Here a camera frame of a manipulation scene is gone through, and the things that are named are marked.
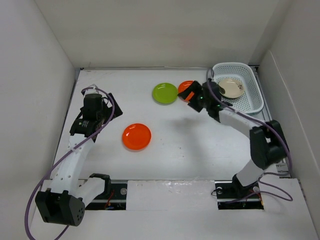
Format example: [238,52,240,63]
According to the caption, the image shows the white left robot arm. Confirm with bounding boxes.
[35,91,123,226]

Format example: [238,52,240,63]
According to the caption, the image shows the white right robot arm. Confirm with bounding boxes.
[178,80,292,203]

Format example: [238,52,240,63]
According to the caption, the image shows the orange plate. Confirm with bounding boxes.
[178,80,194,103]
[122,123,152,151]

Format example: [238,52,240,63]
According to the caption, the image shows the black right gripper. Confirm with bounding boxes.
[179,80,211,112]

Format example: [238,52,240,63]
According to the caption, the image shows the black metal base rail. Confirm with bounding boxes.
[87,179,264,211]

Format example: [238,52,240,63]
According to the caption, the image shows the white perforated plastic bin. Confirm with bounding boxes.
[211,62,264,115]

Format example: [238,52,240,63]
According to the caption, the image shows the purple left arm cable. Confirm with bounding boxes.
[24,87,116,240]

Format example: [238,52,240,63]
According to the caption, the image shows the cream plate with leaf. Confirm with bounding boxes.
[218,78,245,99]

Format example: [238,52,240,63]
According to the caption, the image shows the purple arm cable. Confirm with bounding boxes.
[206,67,293,205]
[24,87,116,240]

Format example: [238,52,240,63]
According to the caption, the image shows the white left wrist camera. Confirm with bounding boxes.
[81,84,99,96]

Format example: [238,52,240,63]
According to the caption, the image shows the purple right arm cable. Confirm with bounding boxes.
[206,67,293,205]

